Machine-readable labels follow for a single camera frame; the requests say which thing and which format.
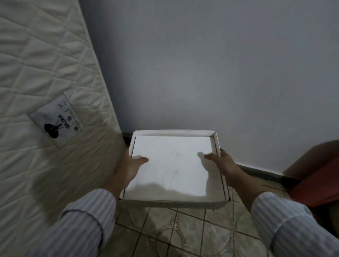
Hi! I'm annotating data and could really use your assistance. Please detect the white mattress label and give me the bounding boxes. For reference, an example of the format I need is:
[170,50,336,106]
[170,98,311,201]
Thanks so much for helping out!
[29,93,84,148]

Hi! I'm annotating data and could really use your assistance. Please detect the person's right forearm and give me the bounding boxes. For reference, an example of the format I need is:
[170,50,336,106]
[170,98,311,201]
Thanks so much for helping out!
[229,167,339,257]

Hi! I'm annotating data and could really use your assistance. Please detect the person's left forearm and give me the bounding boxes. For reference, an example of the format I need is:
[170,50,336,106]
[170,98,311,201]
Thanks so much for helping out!
[24,173,131,257]

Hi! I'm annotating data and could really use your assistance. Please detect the red chair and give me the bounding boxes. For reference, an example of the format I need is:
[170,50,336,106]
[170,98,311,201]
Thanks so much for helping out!
[282,140,339,220]

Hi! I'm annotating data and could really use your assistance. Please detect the person's right hand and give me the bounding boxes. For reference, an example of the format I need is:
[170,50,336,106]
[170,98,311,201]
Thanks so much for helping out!
[204,148,243,187]

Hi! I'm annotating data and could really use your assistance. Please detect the white quilted mattress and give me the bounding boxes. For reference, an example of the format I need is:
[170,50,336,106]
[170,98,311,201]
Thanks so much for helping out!
[0,0,127,257]

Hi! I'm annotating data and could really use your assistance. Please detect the white cardboard box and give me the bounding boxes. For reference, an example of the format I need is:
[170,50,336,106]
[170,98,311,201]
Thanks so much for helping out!
[120,129,230,211]

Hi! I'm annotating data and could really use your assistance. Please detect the person's left hand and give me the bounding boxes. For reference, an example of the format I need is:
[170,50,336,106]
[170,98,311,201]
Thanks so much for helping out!
[114,148,149,188]

